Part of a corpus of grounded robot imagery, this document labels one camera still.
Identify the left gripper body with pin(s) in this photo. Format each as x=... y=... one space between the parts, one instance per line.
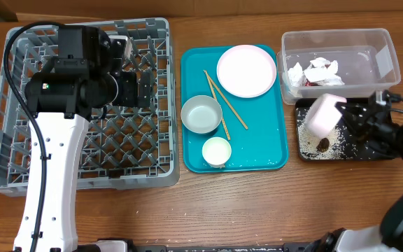
x=126 y=96

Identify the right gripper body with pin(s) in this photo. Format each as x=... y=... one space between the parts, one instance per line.
x=363 y=119

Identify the pink bowl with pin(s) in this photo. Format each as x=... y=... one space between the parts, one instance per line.
x=323 y=116

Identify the brown food scrap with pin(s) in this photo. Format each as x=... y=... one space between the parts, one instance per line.
x=323 y=145

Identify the white napkin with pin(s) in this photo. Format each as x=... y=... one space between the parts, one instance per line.
x=319 y=70

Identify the pile of white rice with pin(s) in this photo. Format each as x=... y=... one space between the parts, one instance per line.
x=310 y=143

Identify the grey bowl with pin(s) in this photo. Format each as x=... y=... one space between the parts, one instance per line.
x=201 y=114

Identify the small white cup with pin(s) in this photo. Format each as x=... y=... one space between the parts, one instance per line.
x=216 y=151

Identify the red foil wrapper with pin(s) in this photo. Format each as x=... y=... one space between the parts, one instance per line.
x=308 y=83

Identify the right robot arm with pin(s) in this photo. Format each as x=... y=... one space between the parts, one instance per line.
x=388 y=236

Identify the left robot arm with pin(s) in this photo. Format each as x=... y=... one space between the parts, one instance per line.
x=86 y=74

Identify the black tray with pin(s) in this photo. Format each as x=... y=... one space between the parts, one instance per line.
x=362 y=154

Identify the clear plastic bin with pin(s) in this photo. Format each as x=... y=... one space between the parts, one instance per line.
x=366 y=59

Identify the grey dish rack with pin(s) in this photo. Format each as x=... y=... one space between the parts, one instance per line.
x=125 y=148

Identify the wooden chopstick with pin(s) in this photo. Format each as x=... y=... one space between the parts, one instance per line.
x=214 y=96
x=226 y=100

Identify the teal serving tray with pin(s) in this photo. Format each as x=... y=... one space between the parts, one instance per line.
x=263 y=146

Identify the pink round plate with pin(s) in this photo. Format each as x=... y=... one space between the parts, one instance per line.
x=246 y=71

